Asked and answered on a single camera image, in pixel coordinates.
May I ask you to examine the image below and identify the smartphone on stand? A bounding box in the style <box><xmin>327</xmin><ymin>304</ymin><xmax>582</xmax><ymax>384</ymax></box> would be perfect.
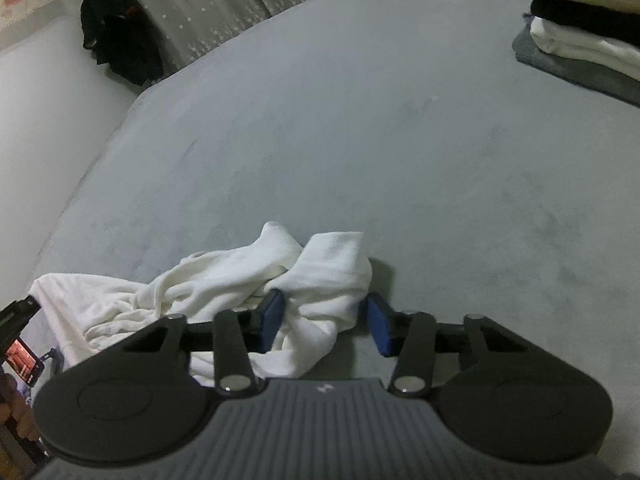
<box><xmin>0</xmin><ymin>296</ymin><xmax>62</xmax><ymax>388</ymax></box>

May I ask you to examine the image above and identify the grey bed cover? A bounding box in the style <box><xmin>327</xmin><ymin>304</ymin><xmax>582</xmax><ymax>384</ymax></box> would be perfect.
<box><xmin>35</xmin><ymin>0</ymin><xmax>639</xmax><ymax>471</ymax></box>

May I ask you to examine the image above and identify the black hanging garment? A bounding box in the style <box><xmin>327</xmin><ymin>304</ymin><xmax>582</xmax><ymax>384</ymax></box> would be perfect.
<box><xmin>80</xmin><ymin>0</ymin><xmax>164</xmax><ymax>87</ymax></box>

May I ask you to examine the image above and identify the white sweatshirt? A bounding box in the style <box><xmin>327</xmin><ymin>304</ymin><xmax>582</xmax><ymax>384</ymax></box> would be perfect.
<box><xmin>29</xmin><ymin>222</ymin><xmax>372</xmax><ymax>378</ymax></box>

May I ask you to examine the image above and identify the black folded garment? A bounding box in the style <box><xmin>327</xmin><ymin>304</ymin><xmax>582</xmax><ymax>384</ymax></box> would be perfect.
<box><xmin>530</xmin><ymin>0</ymin><xmax>640</xmax><ymax>47</ymax></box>

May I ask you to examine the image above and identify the grey folded garment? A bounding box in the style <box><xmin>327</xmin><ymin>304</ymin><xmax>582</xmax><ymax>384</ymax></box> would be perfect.
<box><xmin>512</xmin><ymin>26</ymin><xmax>639</xmax><ymax>107</ymax></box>

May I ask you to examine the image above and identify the white folded garment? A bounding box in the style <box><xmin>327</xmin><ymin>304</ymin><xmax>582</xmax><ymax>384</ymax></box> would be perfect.
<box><xmin>529</xmin><ymin>18</ymin><xmax>640</xmax><ymax>80</ymax></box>

